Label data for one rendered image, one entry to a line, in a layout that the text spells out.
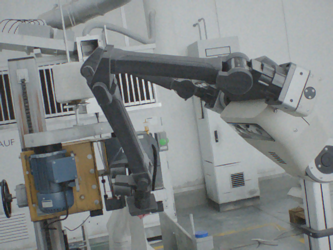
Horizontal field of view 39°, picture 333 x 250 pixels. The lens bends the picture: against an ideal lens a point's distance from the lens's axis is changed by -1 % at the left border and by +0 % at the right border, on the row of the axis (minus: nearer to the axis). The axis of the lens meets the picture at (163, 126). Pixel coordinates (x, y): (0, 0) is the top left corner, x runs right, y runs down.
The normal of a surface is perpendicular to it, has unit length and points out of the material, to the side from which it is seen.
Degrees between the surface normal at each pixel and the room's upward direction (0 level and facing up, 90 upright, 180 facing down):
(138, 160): 115
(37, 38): 90
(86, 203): 90
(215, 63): 37
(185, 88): 102
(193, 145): 90
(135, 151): 124
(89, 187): 90
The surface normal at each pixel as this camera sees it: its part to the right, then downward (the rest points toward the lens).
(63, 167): 0.60, -0.04
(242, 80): -0.07, 0.62
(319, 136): 0.58, 0.38
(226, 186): 0.21, 0.02
